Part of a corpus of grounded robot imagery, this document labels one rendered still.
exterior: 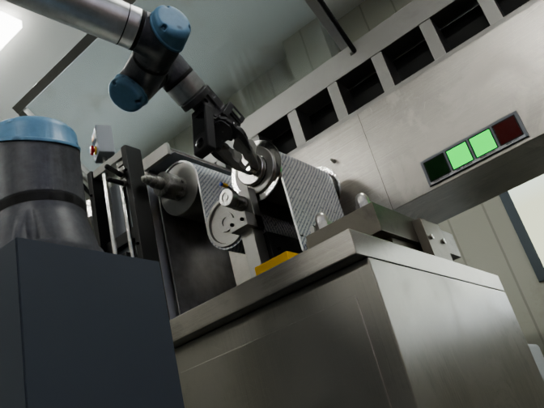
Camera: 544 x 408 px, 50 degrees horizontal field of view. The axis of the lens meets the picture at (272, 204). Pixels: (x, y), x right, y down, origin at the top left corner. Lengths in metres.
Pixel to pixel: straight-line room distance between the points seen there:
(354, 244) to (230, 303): 0.24
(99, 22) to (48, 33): 2.76
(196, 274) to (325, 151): 0.49
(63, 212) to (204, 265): 0.86
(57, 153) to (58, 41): 3.08
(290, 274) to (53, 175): 0.36
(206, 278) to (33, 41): 2.57
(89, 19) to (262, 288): 0.53
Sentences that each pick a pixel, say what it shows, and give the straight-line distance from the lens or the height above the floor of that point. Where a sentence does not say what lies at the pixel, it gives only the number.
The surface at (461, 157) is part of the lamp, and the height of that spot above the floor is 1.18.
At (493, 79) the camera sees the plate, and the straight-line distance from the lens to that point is 1.50.
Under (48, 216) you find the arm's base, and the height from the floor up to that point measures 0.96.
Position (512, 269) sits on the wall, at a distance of 3.20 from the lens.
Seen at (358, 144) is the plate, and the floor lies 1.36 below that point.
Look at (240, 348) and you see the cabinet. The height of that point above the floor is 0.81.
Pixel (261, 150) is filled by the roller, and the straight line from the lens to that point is 1.34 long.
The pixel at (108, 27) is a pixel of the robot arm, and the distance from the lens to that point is 1.07.
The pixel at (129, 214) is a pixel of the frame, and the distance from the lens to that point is 1.45.
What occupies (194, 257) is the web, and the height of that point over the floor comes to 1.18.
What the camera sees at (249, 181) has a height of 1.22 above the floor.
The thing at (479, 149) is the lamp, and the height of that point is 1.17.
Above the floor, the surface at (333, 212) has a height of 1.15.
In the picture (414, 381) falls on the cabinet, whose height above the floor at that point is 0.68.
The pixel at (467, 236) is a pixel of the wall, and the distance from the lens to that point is 3.29.
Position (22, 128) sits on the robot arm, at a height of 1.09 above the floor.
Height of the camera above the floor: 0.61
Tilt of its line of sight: 25 degrees up
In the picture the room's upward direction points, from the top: 15 degrees counter-clockwise
